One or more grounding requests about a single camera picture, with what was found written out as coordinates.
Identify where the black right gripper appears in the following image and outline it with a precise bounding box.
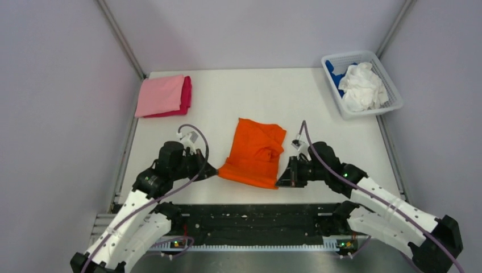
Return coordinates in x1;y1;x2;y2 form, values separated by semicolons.
275;155;329;188

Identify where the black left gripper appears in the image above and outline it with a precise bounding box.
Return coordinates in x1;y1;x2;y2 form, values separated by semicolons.
172;148;219;181

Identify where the orange t shirt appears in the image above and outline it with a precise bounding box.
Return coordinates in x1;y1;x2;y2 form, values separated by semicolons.
218;118;286;190

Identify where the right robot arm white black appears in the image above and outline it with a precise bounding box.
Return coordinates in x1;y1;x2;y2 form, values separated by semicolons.
276;140;463;272

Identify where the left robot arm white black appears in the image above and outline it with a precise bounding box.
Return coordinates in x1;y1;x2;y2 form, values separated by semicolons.
70;140;217;272

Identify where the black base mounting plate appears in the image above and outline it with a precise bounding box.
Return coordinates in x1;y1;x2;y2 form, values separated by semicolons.
153;201;359;246

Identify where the crimson folded t shirt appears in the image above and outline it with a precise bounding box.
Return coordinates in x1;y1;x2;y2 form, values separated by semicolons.
145;76;192;118

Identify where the pink folded t shirt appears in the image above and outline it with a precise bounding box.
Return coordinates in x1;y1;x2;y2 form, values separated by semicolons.
135;75;185;118

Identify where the blue t shirt in basket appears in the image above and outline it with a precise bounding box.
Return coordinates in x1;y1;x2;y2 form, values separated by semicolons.
324;60;348;98

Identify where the white crumpled t shirt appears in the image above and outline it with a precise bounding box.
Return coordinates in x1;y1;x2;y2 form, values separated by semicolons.
338;62;389;112

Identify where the white plastic basket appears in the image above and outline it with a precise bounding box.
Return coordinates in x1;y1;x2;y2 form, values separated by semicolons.
321;51;403;120

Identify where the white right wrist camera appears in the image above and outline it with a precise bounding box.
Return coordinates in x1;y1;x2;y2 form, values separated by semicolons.
292;139;311;162

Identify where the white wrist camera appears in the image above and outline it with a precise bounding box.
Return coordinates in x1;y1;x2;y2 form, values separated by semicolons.
292;139;311;162
177;131;199;154

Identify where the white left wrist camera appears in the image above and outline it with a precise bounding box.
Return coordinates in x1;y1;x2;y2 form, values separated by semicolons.
177;131;199;154

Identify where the white slotted cable duct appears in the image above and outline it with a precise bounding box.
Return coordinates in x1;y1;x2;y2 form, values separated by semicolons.
149;237;355;253

